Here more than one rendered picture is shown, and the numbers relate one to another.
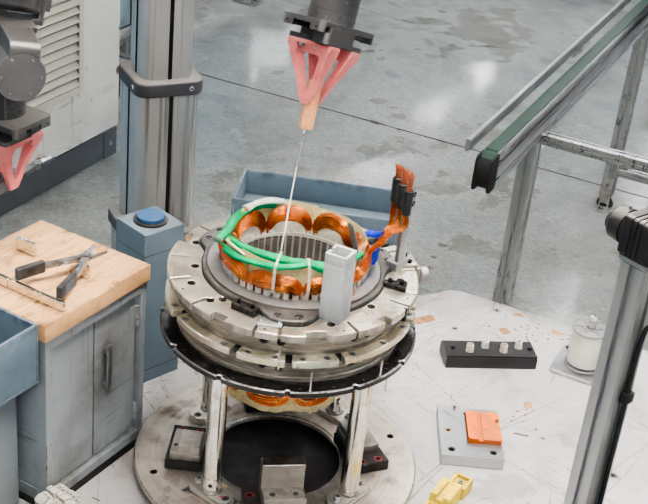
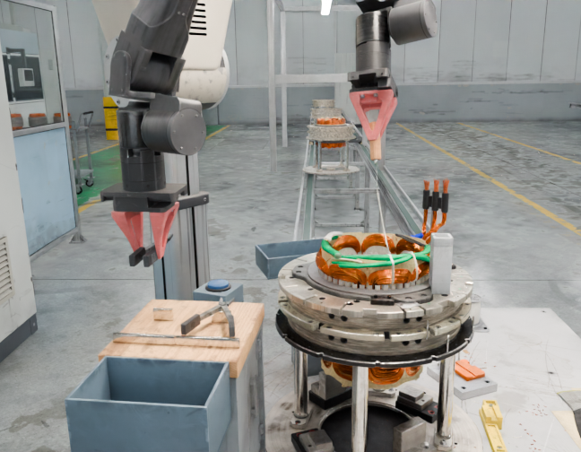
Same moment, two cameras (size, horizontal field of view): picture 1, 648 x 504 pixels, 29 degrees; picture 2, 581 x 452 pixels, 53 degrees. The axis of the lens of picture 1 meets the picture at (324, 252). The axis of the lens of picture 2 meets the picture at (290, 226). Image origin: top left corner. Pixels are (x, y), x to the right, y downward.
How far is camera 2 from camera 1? 0.89 m
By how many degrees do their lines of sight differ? 24
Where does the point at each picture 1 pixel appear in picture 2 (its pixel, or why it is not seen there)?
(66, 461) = not seen: outside the picture
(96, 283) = (240, 324)
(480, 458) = (484, 387)
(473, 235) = not seen: hidden behind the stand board
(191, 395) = (278, 412)
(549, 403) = (474, 347)
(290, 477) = (418, 436)
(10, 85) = (181, 139)
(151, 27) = (174, 158)
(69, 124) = (9, 317)
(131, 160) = (168, 262)
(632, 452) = (543, 358)
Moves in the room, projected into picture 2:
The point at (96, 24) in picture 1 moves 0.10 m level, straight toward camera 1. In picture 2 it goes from (15, 253) to (19, 257)
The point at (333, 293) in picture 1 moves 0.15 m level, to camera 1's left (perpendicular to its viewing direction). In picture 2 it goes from (443, 269) to (354, 282)
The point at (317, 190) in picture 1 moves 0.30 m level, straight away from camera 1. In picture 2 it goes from (305, 247) to (262, 219)
